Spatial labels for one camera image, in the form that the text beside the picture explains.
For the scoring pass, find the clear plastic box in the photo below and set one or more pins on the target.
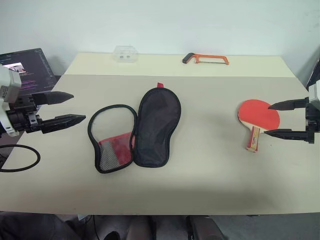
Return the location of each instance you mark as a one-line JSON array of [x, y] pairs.
[[126, 53]]

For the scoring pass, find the black and red paddle case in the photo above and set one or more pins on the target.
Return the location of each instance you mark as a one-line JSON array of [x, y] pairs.
[[156, 130]]

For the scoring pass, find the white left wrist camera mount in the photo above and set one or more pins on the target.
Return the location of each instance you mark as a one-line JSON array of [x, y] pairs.
[[8, 85]]

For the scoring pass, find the orange hacksaw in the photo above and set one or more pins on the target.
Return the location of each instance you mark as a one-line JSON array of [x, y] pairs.
[[212, 57]]

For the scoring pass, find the grey laptop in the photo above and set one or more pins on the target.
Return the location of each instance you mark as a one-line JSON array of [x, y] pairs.
[[35, 70]]

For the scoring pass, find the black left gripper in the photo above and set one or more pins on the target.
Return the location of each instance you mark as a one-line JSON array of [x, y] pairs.
[[23, 120]]

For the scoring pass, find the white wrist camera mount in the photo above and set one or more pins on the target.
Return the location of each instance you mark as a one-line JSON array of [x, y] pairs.
[[8, 85], [315, 92]]

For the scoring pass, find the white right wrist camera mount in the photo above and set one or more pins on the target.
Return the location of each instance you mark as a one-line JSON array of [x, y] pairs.
[[315, 92]]

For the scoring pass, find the red ping pong paddle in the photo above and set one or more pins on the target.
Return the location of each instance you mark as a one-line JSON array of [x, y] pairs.
[[255, 112]]

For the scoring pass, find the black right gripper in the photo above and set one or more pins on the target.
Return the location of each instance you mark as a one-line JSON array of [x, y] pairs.
[[312, 120]]

